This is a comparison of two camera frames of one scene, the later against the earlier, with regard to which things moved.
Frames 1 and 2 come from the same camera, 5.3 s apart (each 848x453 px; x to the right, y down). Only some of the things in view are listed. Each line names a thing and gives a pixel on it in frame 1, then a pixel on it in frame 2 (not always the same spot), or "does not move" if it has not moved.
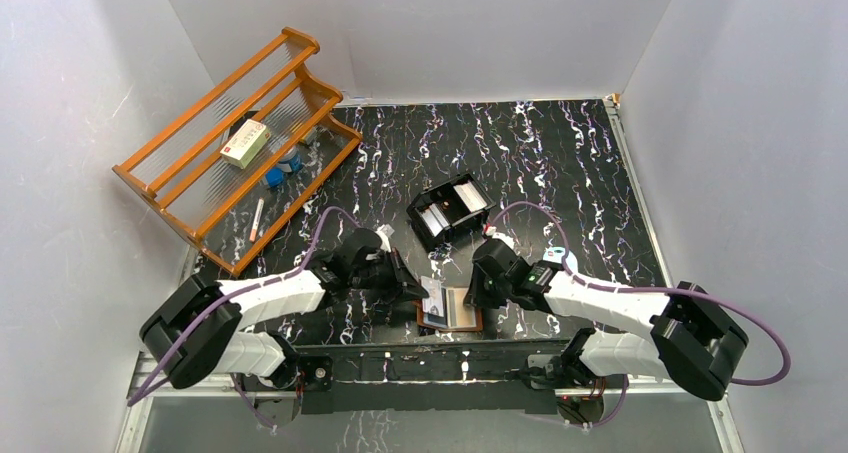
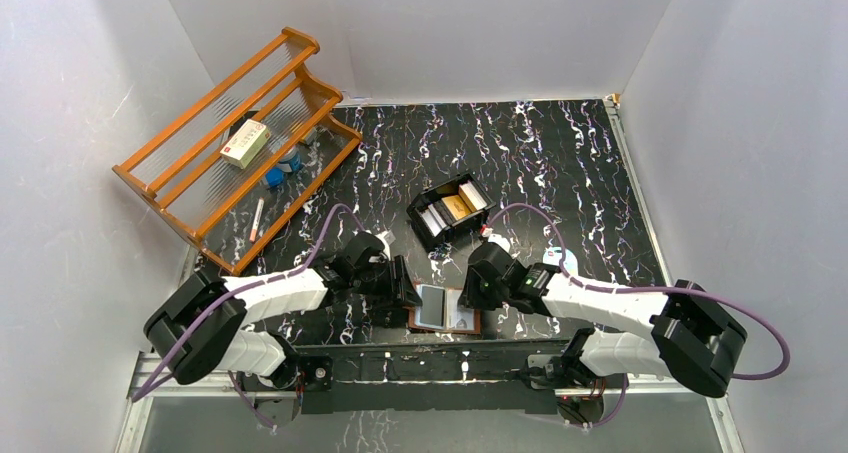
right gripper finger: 477,287 does not move
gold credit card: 459,314 to 456,206
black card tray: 447,210 does not move
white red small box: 245,144 does not move
